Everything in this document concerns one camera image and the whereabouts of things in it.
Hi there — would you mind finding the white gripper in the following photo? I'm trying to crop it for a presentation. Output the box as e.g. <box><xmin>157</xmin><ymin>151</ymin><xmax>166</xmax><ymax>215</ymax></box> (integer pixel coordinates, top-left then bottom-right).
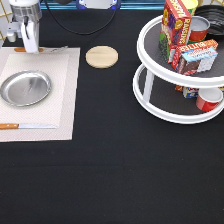
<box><xmin>7</xmin><ymin>18</ymin><xmax>39</xmax><ymax>53</ymax></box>

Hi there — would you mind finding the wooden handled fork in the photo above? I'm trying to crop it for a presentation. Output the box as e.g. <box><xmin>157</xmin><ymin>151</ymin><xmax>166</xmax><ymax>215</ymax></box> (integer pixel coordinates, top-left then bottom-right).
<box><xmin>14</xmin><ymin>46</ymin><xmax>68</xmax><ymax>53</ymax></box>

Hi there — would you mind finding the round silver metal plate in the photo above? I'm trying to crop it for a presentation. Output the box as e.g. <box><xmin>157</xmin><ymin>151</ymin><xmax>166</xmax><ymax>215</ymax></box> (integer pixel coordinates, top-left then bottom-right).
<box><xmin>0</xmin><ymin>70</ymin><xmax>52</xmax><ymax>107</ymax></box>

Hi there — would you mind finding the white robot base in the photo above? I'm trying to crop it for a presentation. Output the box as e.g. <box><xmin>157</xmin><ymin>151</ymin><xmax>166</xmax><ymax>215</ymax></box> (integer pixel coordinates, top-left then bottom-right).
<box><xmin>76</xmin><ymin>0</ymin><xmax>121</xmax><ymax>9</ymax></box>

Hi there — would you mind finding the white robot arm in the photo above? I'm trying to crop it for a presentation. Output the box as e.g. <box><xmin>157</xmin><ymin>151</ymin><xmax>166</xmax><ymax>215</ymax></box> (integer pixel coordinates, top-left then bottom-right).
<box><xmin>7</xmin><ymin>0</ymin><xmax>42</xmax><ymax>53</ymax></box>

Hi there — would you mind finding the beige woven placemat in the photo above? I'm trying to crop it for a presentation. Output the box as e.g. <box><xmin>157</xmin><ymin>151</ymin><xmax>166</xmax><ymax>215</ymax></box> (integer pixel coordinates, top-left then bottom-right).
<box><xmin>0</xmin><ymin>47</ymin><xmax>80</xmax><ymax>142</ymax></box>

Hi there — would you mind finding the round wooden coaster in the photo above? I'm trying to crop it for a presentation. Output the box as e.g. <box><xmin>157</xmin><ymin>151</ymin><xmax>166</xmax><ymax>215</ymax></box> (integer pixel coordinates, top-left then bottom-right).
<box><xmin>86</xmin><ymin>46</ymin><xmax>118</xmax><ymax>69</ymax></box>

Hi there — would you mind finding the white two-tier turntable rack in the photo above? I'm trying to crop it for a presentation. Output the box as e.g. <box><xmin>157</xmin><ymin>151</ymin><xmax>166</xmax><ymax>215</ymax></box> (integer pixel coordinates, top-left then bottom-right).
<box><xmin>132</xmin><ymin>16</ymin><xmax>224</xmax><ymax>124</ymax></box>

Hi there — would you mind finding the red raisins cereal box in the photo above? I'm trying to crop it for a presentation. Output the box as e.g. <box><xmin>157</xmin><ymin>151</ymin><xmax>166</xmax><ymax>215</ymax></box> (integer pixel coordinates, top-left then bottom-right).
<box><xmin>159</xmin><ymin>0</ymin><xmax>192</xmax><ymax>63</ymax></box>

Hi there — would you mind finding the blue white chocolate box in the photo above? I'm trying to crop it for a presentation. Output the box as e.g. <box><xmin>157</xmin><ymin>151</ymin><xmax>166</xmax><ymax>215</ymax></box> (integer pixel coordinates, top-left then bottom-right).
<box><xmin>176</xmin><ymin>47</ymin><xmax>218</xmax><ymax>75</ymax></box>

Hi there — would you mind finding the red can upper tier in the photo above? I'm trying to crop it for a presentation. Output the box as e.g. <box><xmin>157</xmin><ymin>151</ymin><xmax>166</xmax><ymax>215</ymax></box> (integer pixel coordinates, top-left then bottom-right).
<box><xmin>188</xmin><ymin>16</ymin><xmax>210</xmax><ymax>42</ymax></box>

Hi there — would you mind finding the small carton lower tier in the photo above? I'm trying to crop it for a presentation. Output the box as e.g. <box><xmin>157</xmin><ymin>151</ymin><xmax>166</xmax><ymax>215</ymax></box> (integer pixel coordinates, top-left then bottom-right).
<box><xmin>182</xmin><ymin>87</ymin><xmax>198</xmax><ymax>98</ymax></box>

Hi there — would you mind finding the red butter box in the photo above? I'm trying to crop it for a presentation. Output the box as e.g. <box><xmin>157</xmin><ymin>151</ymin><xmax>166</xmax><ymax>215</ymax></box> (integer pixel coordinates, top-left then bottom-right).
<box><xmin>171</xmin><ymin>39</ymin><xmax>218</xmax><ymax>69</ymax></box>

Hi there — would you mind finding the black bowl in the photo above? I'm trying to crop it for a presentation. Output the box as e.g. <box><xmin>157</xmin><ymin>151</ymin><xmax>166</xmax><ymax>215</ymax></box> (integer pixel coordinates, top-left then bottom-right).
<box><xmin>195</xmin><ymin>5</ymin><xmax>224</xmax><ymax>37</ymax></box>

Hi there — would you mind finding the red white bowl lower tier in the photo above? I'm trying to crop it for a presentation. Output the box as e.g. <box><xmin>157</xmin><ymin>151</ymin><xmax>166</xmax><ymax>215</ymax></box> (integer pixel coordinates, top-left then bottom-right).
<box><xmin>196</xmin><ymin>88</ymin><xmax>223</xmax><ymax>111</ymax></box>

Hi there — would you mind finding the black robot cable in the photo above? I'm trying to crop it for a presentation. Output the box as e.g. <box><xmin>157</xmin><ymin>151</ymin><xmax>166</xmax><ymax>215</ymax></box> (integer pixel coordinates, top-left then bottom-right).
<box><xmin>43</xmin><ymin>0</ymin><xmax>120</xmax><ymax>36</ymax></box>

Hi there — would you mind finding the wooden handled knife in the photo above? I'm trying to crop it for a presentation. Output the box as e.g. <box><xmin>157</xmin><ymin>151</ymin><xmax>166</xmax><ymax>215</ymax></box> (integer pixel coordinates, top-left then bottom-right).
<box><xmin>0</xmin><ymin>123</ymin><xmax>57</xmax><ymax>130</ymax></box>

